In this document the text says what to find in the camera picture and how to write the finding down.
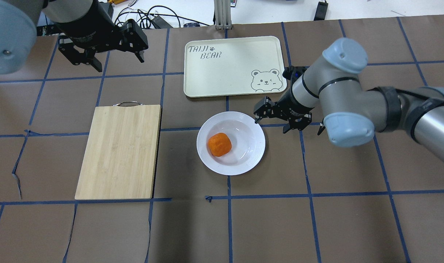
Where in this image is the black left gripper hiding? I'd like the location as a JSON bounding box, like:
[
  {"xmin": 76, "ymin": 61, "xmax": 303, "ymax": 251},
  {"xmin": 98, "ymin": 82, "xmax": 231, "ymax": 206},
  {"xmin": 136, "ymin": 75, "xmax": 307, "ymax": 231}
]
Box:
[{"xmin": 57, "ymin": 5, "xmax": 149, "ymax": 73}]

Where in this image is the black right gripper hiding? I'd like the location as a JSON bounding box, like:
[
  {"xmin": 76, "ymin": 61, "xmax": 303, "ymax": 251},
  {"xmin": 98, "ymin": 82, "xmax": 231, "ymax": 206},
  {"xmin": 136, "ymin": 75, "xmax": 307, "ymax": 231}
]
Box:
[{"xmin": 253, "ymin": 66, "xmax": 312, "ymax": 134}]

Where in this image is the orange fruit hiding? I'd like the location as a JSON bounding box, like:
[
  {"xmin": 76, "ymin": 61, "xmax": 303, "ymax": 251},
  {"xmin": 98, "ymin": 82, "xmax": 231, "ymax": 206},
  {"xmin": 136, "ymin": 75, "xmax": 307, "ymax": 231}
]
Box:
[{"xmin": 207, "ymin": 133, "xmax": 232, "ymax": 157}]

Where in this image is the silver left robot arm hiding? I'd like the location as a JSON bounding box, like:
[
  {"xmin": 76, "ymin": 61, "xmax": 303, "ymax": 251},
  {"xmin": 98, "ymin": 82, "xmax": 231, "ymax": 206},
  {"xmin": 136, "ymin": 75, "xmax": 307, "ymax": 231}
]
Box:
[{"xmin": 0, "ymin": 0, "xmax": 149, "ymax": 75}]

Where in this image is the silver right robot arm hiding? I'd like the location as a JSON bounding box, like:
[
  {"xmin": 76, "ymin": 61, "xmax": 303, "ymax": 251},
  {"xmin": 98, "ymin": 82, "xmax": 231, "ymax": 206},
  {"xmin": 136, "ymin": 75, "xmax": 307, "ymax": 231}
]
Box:
[{"xmin": 254, "ymin": 37, "xmax": 444, "ymax": 162}]

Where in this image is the cream bear tray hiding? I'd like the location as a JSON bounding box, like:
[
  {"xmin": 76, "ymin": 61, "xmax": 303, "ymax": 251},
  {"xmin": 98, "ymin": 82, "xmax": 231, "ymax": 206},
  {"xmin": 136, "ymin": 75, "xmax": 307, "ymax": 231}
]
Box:
[{"xmin": 183, "ymin": 35, "xmax": 287, "ymax": 98}]

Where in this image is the white round plate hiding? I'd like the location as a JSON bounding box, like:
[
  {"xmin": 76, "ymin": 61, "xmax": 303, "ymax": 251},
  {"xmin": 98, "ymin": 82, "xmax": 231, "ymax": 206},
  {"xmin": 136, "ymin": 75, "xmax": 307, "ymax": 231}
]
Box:
[{"xmin": 196, "ymin": 111, "xmax": 266, "ymax": 175}]

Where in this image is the bamboo cutting board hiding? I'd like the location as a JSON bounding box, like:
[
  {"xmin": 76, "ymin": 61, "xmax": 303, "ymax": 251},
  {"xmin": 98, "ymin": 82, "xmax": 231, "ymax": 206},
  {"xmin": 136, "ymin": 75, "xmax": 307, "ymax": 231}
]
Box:
[{"xmin": 75, "ymin": 104, "xmax": 162, "ymax": 201}]

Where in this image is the black power adapter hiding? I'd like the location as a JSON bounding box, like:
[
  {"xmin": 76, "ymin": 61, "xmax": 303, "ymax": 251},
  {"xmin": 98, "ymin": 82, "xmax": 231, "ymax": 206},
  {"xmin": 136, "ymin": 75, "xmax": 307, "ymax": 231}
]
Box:
[{"xmin": 313, "ymin": 0, "xmax": 329, "ymax": 20}]

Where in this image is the black cable bundle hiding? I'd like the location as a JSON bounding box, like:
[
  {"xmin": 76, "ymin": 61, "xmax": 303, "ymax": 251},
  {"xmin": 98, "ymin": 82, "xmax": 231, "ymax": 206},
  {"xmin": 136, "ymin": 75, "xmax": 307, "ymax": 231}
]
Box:
[{"xmin": 114, "ymin": 5, "xmax": 211, "ymax": 30}]

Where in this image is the aluminium profile post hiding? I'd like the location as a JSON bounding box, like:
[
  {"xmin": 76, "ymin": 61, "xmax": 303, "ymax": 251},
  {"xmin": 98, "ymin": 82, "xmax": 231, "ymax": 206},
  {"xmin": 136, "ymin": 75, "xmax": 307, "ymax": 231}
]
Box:
[{"xmin": 214, "ymin": 0, "xmax": 232, "ymax": 30}]

